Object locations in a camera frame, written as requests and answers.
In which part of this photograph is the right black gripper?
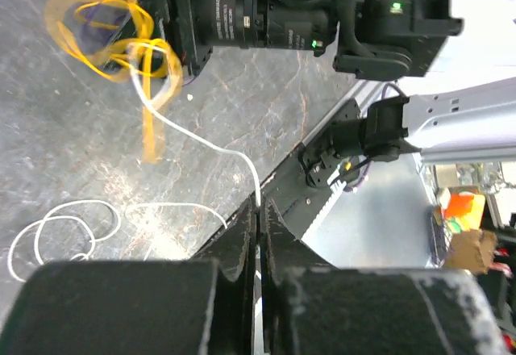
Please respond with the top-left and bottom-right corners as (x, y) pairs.
(139, 0), (246, 77)

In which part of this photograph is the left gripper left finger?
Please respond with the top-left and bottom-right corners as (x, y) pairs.
(1, 200), (256, 354)

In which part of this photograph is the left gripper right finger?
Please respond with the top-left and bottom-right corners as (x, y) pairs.
(260, 199), (507, 354)

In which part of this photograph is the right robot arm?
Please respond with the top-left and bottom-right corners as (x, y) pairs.
(145, 0), (463, 81)

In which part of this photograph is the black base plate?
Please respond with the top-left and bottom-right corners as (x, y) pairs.
(193, 98), (364, 259)

